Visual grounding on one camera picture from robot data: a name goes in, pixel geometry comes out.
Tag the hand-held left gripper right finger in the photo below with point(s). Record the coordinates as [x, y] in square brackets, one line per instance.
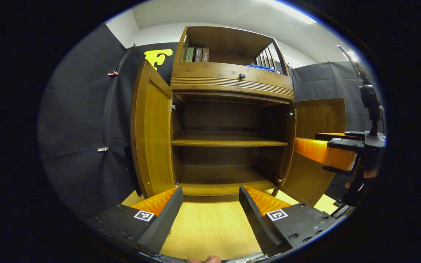
[256, 223]

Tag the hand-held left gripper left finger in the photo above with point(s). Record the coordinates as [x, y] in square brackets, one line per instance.
[165, 219]

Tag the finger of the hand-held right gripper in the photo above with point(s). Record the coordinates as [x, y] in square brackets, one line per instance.
[336, 135]
[316, 151]

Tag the wooden shoe cabinet door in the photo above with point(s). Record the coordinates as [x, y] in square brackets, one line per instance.
[154, 135]
[309, 179]

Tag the wooden double-door shoe cabinet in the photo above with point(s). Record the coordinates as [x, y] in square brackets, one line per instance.
[225, 117]

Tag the wooden cabinet drawer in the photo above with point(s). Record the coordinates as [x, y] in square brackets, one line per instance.
[210, 75]

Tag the small ceiling light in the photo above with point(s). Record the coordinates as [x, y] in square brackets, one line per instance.
[351, 55]

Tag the wooden inner shelf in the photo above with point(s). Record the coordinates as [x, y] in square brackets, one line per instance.
[228, 140]

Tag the blue folded towel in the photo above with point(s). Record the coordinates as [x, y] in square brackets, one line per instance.
[263, 68]

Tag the black backdrop cloth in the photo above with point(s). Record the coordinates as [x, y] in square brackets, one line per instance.
[79, 128]

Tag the black backdrop clip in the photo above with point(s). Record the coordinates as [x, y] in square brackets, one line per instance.
[132, 46]

